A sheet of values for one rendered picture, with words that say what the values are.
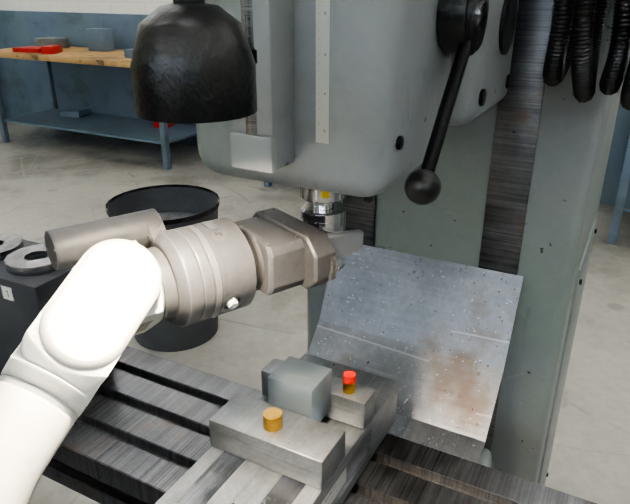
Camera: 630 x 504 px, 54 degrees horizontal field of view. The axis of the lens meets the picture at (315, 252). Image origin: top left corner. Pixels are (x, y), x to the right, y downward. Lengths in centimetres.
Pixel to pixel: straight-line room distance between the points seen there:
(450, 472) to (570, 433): 164
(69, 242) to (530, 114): 64
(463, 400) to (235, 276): 54
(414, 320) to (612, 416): 167
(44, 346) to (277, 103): 25
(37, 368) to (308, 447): 33
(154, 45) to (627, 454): 227
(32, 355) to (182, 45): 25
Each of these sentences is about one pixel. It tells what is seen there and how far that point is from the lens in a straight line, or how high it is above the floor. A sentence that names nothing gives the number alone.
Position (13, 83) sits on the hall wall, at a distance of 800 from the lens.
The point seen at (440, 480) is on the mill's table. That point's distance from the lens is 85.
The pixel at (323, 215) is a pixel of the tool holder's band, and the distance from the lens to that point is 62.
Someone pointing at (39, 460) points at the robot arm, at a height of 117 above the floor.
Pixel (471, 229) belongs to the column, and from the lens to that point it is 99.
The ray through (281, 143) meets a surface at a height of 136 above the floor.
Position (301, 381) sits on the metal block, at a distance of 74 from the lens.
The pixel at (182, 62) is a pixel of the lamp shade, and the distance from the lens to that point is 35.
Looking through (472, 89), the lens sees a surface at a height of 138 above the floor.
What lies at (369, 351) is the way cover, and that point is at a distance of 105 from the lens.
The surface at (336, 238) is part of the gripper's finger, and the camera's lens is 62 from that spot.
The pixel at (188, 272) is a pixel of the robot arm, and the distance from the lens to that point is 53.
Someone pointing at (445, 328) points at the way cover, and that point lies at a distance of 102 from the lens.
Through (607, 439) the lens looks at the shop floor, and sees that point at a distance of 250.
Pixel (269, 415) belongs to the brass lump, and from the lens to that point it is 72.
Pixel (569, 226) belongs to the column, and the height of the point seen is 116.
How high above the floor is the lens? 148
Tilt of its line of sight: 24 degrees down
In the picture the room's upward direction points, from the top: straight up
